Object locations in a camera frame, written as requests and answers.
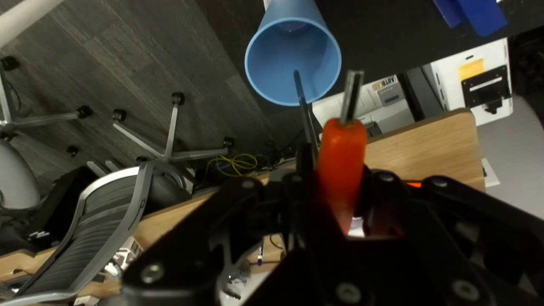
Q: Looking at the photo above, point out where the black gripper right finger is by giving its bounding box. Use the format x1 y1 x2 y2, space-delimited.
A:
324 166 544 306

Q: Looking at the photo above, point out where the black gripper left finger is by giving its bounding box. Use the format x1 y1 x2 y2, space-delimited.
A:
118 141 321 306

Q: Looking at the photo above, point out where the orange handled wrench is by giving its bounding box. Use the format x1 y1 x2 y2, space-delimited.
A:
290 68 370 239

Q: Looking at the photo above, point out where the blue plastic cup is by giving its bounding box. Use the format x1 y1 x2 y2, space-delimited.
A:
242 0 344 109

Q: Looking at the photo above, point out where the wooden table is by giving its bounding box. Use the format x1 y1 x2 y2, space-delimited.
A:
0 107 489 285

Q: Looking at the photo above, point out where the office chair star base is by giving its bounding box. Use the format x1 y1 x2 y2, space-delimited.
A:
108 90 237 166
0 54 95 141

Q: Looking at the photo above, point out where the grey office chair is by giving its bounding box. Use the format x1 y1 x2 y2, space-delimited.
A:
0 160 195 306

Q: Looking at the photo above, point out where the white box device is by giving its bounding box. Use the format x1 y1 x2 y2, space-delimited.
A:
310 35 514 137

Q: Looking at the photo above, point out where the yellow cable bundle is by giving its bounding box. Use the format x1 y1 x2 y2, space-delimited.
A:
203 151 259 178

